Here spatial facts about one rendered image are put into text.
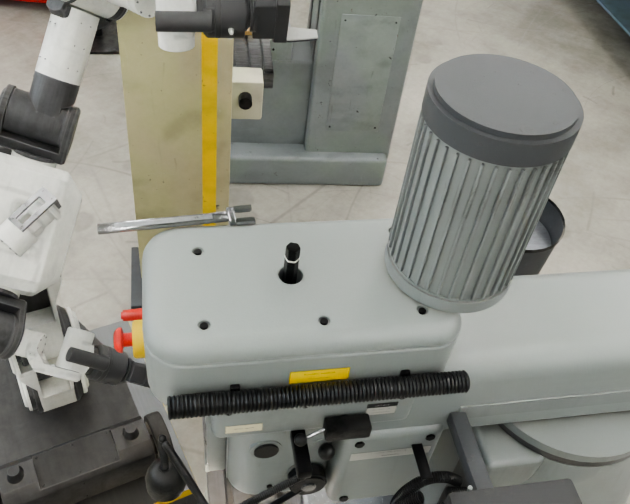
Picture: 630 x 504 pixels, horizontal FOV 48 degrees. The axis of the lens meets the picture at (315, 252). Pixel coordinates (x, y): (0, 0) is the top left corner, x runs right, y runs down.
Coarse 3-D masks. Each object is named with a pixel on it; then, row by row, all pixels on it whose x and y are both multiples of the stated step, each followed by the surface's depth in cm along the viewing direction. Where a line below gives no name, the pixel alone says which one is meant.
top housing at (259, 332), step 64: (192, 256) 107; (256, 256) 109; (320, 256) 110; (384, 256) 112; (192, 320) 99; (256, 320) 100; (320, 320) 101; (384, 320) 103; (448, 320) 104; (192, 384) 100; (256, 384) 103
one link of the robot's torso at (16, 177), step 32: (0, 160) 139; (32, 160) 144; (0, 192) 139; (32, 192) 141; (64, 192) 144; (0, 224) 139; (64, 224) 145; (0, 256) 139; (32, 256) 141; (64, 256) 147; (0, 288) 141; (32, 288) 142
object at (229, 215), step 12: (180, 216) 112; (192, 216) 112; (204, 216) 113; (216, 216) 113; (228, 216) 114; (108, 228) 109; (120, 228) 109; (132, 228) 109; (144, 228) 110; (156, 228) 111
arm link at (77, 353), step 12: (72, 336) 166; (84, 336) 167; (72, 348) 162; (84, 348) 167; (96, 348) 171; (108, 348) 171; (60, 360) 165; (72, 360) 161; (84, 360) 163; (96, 360) 165; (108, 360) 167; (84, 372) 166; (96, 372) 168
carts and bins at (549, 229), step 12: (552, 204) 331; (540, 216) 338; (552, 216) 331; (540, 228) 335; (552, 228) 331; (564, 228) 320; (540, 240) 329; (552, 240) 330; (528, 252) 306; (540, 252) 309; (528, 264) 314; (540, 264) 319
